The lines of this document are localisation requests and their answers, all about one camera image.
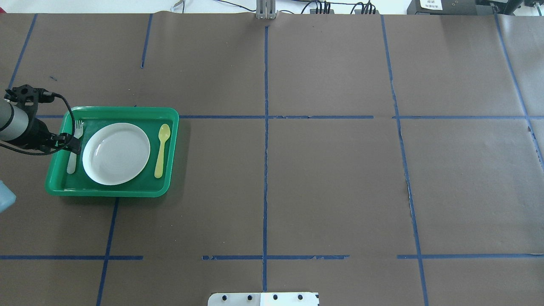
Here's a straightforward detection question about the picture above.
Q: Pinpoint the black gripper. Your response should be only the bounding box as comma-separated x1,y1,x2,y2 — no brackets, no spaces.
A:
25,118,83,155

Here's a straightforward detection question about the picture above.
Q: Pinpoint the pale mint plastic fork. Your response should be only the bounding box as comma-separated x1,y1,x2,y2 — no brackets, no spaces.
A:
66,120,84,174

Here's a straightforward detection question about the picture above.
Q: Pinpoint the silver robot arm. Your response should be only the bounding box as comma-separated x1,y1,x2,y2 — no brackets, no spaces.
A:
0,99,82,156

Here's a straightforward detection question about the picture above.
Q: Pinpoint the white round plate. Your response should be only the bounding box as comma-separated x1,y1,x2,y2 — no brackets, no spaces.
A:
82,123,151,186

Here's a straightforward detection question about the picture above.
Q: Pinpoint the yellow plastic spoon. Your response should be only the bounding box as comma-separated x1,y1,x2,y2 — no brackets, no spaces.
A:
154,124,171,179

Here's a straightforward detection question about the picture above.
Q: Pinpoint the black power strip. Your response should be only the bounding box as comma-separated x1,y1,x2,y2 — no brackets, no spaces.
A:
309,0,334,15

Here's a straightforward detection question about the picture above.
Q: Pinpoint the brown paper table cover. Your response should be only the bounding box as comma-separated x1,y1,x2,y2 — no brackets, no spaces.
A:
1,12,543,306

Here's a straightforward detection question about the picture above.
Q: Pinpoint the black device box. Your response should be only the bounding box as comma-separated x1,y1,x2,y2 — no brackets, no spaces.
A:
406,0,478,16

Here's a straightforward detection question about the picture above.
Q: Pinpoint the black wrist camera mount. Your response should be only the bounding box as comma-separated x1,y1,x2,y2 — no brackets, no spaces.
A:
4,85,55,113

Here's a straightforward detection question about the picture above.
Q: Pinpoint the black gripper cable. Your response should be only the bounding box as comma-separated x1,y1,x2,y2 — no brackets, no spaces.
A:
0,93,77,156

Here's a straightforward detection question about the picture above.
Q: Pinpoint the aluminium frame post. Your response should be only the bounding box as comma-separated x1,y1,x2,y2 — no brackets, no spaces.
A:
255,0,278,20

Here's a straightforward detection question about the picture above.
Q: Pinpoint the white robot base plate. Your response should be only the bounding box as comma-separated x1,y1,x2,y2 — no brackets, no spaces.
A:
207,291,320,306

